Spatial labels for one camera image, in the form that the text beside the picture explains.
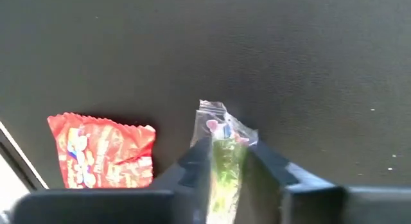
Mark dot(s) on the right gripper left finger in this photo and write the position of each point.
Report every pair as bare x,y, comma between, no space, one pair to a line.
128,204

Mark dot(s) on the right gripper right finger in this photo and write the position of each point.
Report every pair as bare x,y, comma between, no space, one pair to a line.
305,204

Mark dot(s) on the clear wrapper green gummy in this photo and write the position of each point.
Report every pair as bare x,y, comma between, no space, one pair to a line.
224,172

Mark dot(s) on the red Skittles pack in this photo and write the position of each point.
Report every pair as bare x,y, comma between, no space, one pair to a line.
96,147

